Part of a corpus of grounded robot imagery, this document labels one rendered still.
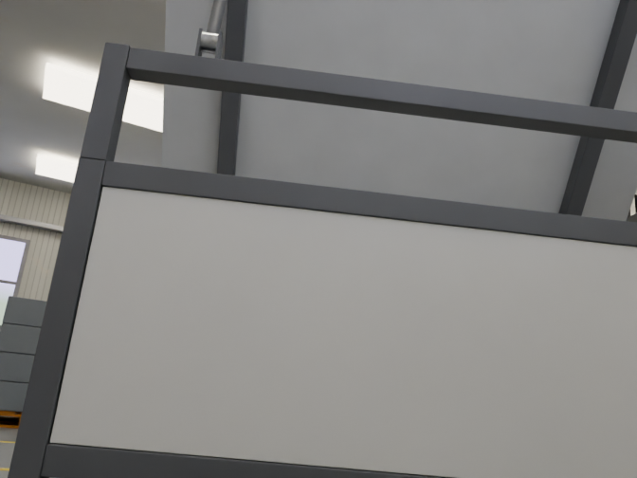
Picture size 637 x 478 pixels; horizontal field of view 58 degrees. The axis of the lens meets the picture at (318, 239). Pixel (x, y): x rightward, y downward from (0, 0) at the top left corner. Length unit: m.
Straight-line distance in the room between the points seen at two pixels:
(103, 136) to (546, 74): 1.00
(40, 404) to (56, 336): 0.09
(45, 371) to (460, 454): 0.57
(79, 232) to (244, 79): 0.34
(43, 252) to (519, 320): 7.81
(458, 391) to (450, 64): 0.81
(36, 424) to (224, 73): 0.57
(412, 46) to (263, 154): 0.43
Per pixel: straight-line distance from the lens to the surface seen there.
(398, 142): 1.41
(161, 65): 0.98
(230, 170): 1.38
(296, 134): 1.39
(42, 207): 8.56
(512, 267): 0.92
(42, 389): 0.87
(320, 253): 0.85
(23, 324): 6.61
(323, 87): 0.95
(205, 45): 1.00
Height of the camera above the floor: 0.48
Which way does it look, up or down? 16 degrees up
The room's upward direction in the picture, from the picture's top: 5 degrees clockwise
